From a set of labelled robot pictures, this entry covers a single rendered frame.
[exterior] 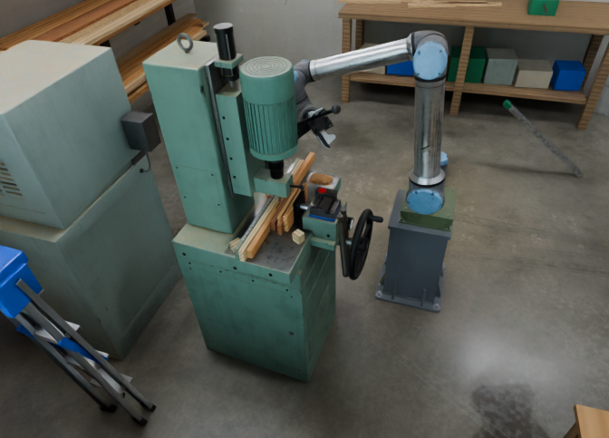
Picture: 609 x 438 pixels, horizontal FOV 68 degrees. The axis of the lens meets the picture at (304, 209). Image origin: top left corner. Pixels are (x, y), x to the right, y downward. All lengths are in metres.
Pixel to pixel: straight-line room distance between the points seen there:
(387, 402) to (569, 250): 1.57
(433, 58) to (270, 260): 0.92
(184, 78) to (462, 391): 1.86
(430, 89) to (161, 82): 0.95
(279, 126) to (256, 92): 0.14
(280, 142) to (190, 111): 0.32
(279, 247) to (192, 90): 0.63
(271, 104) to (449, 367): 1.61
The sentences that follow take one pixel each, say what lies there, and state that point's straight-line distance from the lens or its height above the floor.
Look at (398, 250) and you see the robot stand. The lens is 2.40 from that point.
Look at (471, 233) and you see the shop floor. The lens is 3.15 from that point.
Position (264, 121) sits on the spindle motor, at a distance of 1.50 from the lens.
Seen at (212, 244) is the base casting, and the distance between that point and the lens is 1.88.
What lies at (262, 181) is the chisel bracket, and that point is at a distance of 1.73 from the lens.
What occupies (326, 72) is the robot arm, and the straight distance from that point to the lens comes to 1.99.
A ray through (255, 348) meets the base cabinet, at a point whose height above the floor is 0.17.
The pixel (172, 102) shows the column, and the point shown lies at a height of 1.39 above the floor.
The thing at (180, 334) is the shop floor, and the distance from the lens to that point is 2.64.
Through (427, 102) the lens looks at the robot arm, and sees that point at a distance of 1.80.
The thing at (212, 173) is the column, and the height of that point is 1.11.
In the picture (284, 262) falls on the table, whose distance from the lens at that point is 1.62.
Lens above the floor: 2.09
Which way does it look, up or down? 41 degrees down
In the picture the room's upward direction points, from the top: 3 degrees counter-clockwise
